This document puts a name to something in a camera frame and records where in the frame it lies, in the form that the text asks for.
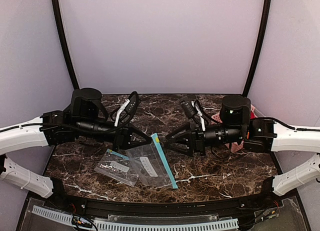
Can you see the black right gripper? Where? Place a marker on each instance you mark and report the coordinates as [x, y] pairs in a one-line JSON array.
[[198, 140]]

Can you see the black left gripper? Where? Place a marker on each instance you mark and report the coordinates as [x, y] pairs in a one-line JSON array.
[[119, 138]]

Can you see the large clear zip bag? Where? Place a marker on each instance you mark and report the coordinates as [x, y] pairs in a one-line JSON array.
[[151, 165]]

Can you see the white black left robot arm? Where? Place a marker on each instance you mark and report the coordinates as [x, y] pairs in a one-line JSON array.
[[86, 117]]

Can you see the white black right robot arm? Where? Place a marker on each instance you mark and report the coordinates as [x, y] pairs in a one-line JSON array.
[[258, 135]]

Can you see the small clear zip bag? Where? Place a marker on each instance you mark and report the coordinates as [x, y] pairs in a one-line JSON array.
[[118, 167]]

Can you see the pink plastic basket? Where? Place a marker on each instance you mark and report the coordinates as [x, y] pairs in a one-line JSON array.
[[235, 147]]

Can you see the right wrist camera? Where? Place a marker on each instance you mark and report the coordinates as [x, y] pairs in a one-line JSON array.
[[192, 111]]

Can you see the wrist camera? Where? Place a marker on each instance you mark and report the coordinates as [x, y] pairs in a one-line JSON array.
[[129, 107], [192, 111]]

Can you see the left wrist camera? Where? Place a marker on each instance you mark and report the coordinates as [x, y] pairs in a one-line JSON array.
[[129, 107]]

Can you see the black front rail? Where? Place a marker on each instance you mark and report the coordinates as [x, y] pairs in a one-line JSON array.
[[241, 207]]

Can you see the white slotted cable duct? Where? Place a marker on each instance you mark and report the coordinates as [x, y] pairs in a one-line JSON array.
[[135, 224]]

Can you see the left black frame post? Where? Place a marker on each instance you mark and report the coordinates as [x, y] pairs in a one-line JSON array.
[[57, 12]]

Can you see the black frame post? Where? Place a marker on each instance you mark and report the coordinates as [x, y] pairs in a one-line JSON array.
[[258, 47], [57, 12]]

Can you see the right black frame post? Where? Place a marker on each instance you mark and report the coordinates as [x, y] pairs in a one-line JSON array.
[[258, 47]]

